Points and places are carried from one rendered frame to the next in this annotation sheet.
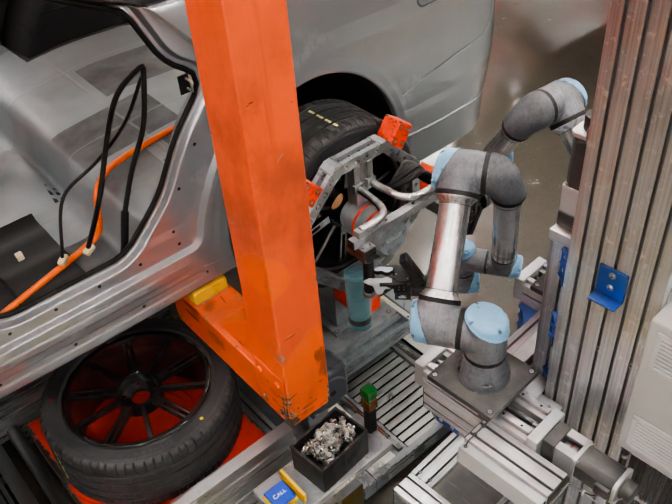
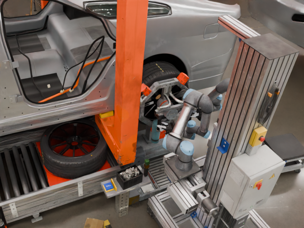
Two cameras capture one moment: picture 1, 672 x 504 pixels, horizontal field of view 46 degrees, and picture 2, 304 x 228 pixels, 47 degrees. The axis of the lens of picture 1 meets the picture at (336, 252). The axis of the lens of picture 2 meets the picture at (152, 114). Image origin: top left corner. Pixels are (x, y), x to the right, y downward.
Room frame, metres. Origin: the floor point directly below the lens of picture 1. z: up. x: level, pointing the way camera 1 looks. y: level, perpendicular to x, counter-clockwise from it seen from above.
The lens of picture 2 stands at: (-0.60, -0.31, 3.02)
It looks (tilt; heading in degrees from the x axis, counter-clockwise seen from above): 40 degrees down; 7
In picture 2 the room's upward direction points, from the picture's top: 7 degrees clockwise
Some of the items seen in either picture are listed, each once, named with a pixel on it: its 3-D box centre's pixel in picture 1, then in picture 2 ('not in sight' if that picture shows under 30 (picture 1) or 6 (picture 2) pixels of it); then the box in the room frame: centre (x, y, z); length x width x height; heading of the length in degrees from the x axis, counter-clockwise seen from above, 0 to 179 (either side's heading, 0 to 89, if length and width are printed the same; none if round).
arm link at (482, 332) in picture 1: (483, 331); (185, 150); (1.43, -0.38, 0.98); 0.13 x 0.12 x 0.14; 69
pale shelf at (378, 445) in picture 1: (324, 469); (125, 182); (1.42, 0.09, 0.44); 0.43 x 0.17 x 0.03; 127
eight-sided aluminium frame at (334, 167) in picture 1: (359, 215); (163, 103); (2.15, -0.09, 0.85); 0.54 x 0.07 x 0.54; 127
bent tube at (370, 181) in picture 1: (403, 175); (181, 94); (2.12, -0.24, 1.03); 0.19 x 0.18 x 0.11; 37
